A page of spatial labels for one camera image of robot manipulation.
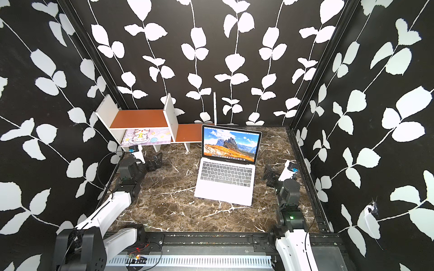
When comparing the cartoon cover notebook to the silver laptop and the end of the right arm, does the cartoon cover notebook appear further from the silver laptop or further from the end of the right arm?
the end of the right arm

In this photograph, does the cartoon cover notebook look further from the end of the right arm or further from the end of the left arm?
the end of the right arm

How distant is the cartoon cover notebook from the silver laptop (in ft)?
0.87

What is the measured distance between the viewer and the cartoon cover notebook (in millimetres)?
972

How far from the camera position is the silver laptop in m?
0.85

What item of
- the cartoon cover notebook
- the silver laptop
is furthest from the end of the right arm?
the cartoon cover notebook
